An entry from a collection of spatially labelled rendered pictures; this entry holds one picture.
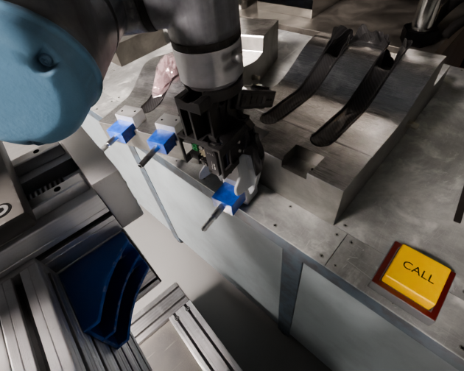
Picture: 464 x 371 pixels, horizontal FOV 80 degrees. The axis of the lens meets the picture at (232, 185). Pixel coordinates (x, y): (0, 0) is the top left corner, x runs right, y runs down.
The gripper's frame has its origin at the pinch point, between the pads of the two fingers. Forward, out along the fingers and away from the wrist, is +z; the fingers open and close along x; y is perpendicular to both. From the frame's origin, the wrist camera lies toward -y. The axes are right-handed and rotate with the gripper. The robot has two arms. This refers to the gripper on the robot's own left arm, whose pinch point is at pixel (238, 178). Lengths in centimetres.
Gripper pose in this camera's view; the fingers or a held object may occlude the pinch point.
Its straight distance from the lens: 48.9
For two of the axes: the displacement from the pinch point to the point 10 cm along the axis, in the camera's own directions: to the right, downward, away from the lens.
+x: 8.2, 3.6, -4.4
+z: 1.1, 6.5, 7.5
